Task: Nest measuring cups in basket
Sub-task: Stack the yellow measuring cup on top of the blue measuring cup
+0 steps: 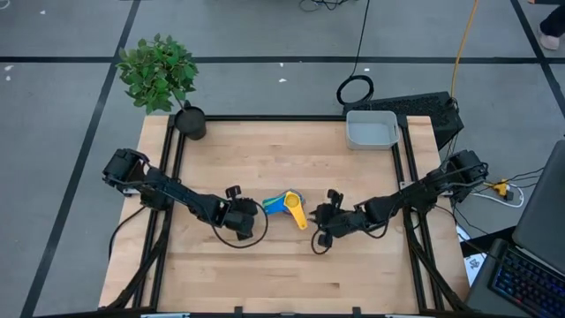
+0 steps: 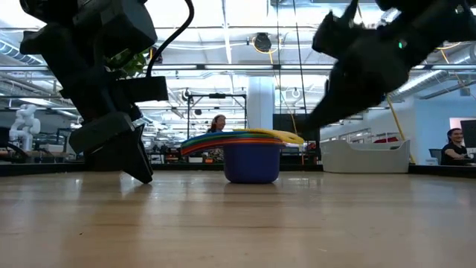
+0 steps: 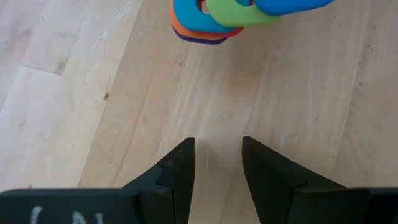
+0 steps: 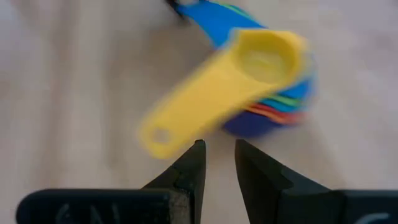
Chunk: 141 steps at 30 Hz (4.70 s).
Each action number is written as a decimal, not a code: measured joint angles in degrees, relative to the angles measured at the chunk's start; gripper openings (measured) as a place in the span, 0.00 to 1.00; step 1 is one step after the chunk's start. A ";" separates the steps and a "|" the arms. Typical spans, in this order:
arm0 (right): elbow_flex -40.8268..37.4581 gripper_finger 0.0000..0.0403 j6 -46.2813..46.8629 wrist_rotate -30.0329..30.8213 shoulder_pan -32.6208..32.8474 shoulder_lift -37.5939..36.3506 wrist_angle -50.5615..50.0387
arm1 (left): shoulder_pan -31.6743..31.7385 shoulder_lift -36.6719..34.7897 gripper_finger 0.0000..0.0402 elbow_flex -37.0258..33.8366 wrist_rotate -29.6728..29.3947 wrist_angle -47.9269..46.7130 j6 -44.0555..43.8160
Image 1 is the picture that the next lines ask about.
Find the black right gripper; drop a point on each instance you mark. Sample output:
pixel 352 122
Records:
pixel 348 221

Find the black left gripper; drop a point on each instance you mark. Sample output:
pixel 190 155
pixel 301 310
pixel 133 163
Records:
pixel 223 214

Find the blue plastic measuring cup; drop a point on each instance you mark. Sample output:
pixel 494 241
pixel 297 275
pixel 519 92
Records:
pixel 276 208

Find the yellow plastic measuring cup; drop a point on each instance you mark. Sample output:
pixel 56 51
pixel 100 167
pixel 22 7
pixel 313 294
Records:
pixel 292 201

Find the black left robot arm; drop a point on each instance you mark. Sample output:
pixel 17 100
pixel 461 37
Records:
pixel 176 192

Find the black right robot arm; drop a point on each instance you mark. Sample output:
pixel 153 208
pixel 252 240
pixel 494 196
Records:
pixel 419 190

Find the grey plastic basket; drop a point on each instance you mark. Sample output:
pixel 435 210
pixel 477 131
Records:
pixel 371 132

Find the black table clamp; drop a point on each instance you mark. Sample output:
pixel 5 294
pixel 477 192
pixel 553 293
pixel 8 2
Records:
pixel 356 311
pixel 238 311

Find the black perforated computer case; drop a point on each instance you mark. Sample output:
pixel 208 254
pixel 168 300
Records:
pixel 424 108

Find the white paper sheet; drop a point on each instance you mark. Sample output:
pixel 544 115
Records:
pixel 474 265

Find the green plant in black pot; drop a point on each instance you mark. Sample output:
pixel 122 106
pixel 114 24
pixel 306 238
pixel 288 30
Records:
pixel 154 70

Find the yellow power plug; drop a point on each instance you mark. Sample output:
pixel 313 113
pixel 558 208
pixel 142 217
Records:
pixel 502 188

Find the grey laptop with lit keyboard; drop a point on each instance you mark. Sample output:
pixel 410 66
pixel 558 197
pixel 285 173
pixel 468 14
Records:
pixel 543 207

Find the person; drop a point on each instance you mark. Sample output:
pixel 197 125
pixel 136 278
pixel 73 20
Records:
pixel 554 22

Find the black metal table frame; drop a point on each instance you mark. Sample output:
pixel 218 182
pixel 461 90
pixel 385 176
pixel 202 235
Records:
pixel 282 118

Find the silver bracket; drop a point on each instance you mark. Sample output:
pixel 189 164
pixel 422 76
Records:
pixel 408 315
pixel 165 315

